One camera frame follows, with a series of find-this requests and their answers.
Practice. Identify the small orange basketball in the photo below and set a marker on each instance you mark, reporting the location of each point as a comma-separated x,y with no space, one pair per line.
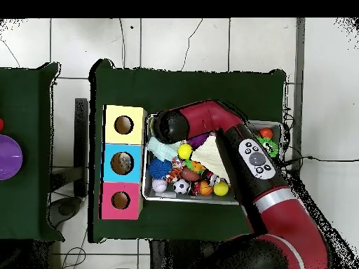
206,189

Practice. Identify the blue spiky rubber ball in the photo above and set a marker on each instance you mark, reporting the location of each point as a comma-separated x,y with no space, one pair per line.
160,168

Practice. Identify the plain yellow ball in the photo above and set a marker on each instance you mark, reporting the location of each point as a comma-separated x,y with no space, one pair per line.
221,188

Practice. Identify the light blue waffle cloth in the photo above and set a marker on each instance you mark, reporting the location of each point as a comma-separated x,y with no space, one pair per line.
162,150

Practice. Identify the dark grey floor base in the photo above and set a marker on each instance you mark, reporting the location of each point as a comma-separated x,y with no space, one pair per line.
66,208

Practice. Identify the dark green table cloth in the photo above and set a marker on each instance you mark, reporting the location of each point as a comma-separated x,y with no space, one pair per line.
22,154
182,92

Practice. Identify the green spiky googly-eyed toy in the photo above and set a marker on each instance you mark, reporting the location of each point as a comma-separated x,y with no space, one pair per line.
269,146

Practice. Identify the purple plastic bowl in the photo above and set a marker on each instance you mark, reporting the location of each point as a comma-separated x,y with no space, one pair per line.
8,157

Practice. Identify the cream waffle cloth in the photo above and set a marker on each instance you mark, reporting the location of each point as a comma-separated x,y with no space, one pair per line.
210,157

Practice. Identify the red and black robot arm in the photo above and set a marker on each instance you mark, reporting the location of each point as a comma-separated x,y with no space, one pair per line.
213,117

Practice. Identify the yellow smiley face ball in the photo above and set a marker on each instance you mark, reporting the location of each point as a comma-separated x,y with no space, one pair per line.
185,151

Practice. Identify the small brown football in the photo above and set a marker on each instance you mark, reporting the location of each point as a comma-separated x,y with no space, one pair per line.
190,174

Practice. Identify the black upright panel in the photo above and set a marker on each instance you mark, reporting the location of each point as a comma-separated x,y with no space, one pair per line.
81,140

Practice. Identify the small white baseball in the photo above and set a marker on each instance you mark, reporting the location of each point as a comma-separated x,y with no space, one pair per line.
159,185

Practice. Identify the wooden box with three holes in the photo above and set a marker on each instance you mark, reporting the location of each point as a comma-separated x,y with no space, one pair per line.
131,134

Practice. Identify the small red ball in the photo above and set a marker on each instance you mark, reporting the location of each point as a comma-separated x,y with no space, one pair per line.
1,124

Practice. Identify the small soccer ball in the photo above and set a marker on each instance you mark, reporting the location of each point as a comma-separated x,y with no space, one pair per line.
181,186

